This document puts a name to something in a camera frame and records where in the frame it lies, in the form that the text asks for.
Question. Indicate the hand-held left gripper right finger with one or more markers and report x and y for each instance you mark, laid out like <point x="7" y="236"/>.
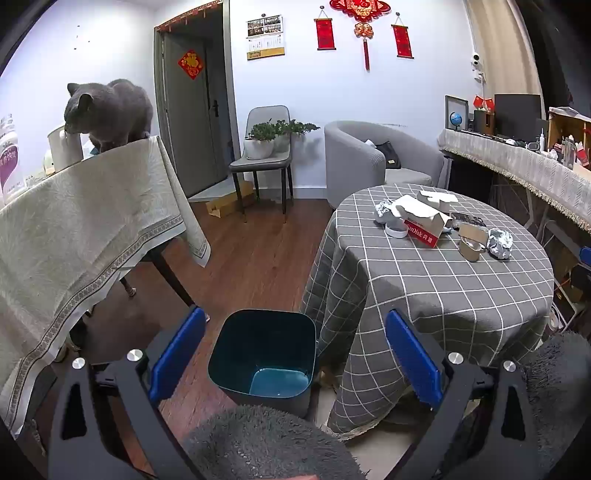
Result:
<point x="413" y="360"/>

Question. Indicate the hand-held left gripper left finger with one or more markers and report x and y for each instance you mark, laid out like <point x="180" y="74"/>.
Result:
<point x="178" y="355"/>

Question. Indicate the teal plastic bin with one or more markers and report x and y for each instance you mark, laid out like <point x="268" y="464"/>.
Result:
<point x="258" y="350"/>

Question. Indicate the brown cardboard tape roll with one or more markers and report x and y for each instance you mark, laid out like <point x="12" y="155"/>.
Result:
<point x="466" y="251"/>

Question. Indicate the red and white cardboard box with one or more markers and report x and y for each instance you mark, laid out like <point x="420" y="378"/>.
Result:
<point x="422" y="233"/>

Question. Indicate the white round lid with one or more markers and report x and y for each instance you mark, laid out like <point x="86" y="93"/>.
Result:
<point x="390" y="229"/>

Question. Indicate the brown cardboard piece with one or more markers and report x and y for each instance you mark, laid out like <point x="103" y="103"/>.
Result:
<point x="473" y="230"/>

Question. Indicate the foil ball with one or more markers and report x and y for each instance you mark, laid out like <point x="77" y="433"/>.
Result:
<point x="498" y="243"/>

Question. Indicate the dark foil packet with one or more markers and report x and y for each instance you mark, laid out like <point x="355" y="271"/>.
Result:
<point x="466" y="218"/>

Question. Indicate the grey white paper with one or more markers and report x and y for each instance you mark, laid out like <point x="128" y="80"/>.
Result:
<point x="382" y="210"/>

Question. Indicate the round table grey checked cloth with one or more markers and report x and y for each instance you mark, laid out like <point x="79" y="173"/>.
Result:
<point x="415" y="295"/>

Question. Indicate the person's left leg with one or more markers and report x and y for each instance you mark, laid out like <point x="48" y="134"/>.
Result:
<point x="258" y="443"/>

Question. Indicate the person's leg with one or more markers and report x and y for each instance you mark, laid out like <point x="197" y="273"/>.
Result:
<point x="558" y="383"/>
<point x="258" y="443"/>

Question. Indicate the person's right leg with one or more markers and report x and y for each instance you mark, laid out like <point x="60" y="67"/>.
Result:
<point x="558" y="383"/>

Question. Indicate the table with beige cloth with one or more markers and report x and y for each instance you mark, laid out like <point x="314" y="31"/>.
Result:
<point x="83" y="221"/>

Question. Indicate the black handbag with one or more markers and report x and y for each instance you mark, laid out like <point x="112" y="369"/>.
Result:
<point x="388" y="154"/>

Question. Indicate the grey armchair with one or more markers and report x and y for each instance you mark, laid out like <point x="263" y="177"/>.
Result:
<point x="355" y="157"/>

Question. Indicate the desk with fringed cloth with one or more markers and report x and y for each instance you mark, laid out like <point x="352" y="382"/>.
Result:
<point x="508" y="161"/>

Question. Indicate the white paper sheet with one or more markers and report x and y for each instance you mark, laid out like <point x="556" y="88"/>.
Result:
<point x="372" y="142"/>

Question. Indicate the potted plant white pot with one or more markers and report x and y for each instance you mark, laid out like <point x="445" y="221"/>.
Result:
<point x="295" y="127"/>
<point x="258" y="147"/>

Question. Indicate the grey door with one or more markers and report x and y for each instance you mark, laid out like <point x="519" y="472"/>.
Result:
<point x="189" y="129"/>

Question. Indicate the white kettle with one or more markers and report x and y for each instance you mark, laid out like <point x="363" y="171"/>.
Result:
<point x="64" y="152"/>

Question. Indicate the small blue globe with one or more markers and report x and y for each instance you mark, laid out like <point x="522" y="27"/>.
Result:
<point x="456" y="118"/>

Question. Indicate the grey cat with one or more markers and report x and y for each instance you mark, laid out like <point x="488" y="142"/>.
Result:
<point x="115" y="110"/>

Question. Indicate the purple label plastic bottle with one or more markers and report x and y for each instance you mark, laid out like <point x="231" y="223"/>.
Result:
<point x="9" y="166"/>

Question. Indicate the grey dining chair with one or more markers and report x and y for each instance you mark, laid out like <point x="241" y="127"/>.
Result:
<point x="277" y="113"/>

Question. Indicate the black monitor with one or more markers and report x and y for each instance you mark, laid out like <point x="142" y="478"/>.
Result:
<point x="517" y="115"/>

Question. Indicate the small red flags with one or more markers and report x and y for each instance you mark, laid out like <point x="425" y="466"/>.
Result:
<point x="480" y="101"/>

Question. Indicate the open cardboard box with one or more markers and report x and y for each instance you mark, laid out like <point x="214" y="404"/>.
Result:
<point x="558" y="129"/>

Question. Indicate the red diamond door decoration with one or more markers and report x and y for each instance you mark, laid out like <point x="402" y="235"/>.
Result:
<point x="191" y="64"/>

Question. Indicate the red hanging scroll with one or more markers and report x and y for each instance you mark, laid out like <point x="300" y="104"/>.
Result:
<point x="402" y="41"/>
<point x="325" y="34"/>

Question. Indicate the beige curtain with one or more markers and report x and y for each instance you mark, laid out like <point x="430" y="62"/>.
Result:
<point x="503" y="41"/>

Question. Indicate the picture frame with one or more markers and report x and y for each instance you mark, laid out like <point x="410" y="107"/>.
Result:
<point x="449" y="110"/>

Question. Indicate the white security camera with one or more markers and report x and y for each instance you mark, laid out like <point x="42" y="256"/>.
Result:
<point x="475" y="60"/>

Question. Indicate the wall calendar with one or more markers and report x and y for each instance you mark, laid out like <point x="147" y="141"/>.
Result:
<point x="265" y="39"/>

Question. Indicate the red knot wall ornament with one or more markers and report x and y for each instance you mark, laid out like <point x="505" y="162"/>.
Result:
<point x="360" y="9"/>

